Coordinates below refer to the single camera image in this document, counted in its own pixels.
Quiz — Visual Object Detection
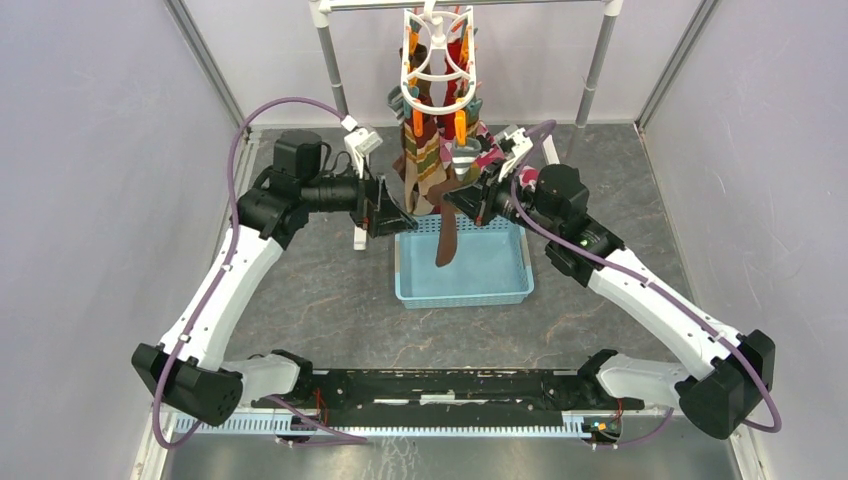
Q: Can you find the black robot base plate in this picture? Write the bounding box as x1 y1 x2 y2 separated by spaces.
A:
282 369 645 428

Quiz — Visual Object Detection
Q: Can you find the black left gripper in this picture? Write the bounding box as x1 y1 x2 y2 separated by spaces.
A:
302 154 418 238

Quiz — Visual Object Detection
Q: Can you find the white slotted cable duct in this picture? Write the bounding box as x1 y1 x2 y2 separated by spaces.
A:
173 413 624 439

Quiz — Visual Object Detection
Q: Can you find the light blue plastic basket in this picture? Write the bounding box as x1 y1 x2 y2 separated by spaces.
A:
394 215 535 309

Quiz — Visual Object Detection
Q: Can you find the white drying rack stand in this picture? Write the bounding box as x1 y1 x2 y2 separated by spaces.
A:
307 0 625 252

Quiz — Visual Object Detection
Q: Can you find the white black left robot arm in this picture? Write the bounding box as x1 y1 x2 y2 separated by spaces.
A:
131 127 417 426

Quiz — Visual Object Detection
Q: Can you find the pink camouflage cloth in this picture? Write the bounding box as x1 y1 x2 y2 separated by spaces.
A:
491 139 537 187

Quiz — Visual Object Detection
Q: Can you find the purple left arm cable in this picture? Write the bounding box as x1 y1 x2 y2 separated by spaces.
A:
150 96 369 452

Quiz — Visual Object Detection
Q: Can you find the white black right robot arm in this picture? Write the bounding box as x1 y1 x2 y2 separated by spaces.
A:
437 164 783 440

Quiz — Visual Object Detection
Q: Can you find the striped olive cream sock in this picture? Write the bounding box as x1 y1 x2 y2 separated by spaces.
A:
392 115 447 215

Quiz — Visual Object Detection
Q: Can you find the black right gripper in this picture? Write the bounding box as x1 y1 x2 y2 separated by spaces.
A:
442 158 559 240

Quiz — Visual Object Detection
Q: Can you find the white round clip hanger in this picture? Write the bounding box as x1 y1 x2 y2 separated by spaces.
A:
387 1 479 136

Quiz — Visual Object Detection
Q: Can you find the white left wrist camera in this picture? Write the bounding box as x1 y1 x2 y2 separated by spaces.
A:
340 115 383 179

